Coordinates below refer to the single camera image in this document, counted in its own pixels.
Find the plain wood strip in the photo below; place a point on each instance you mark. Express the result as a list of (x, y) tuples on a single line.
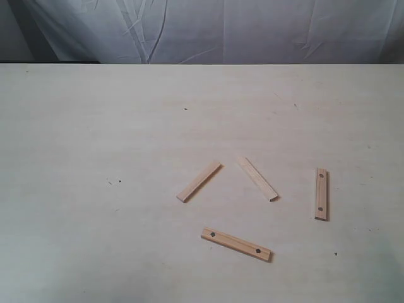
[(189, 191), (256, 177)]

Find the wood strip with holes bottom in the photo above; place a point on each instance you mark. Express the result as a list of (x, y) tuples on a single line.
[(237, 244)]

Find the wood strip with holes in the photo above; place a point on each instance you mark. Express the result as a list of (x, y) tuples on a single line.
[(321, 206), (237, 244)]

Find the white wrinkled backdrop cloth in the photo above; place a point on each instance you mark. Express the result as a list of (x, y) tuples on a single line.
[(203, 32)]

